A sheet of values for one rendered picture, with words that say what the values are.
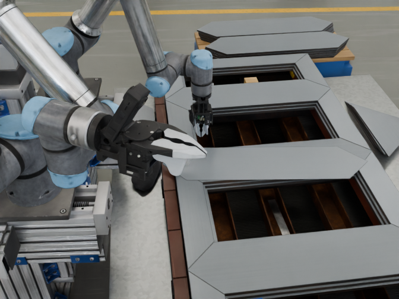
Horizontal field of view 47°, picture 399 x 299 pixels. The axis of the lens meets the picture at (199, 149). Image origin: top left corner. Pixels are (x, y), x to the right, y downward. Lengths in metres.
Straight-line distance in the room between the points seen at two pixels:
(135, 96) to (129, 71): 3.21
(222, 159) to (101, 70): 2.49
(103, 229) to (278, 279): 0.52
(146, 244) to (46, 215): 0.47
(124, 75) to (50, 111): 3.05
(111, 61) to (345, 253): 3.10
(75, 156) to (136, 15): 0.62
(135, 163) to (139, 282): 0.79
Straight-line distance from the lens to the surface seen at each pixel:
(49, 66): 1.02
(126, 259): 1.62
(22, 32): 1.03
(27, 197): 1.32
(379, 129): 2.08
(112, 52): 4.31
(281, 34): 2.62
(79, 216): 1.37
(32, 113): 0.91
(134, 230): 1.70
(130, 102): 0.78
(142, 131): 0.81
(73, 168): 0.96
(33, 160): 1.26
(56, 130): 0.88
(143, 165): 0.81
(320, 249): 1.45
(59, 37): 1.65
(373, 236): 1.53
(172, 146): 0.78
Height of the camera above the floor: 1.95
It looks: 39 degrees down
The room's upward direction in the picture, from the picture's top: straight up
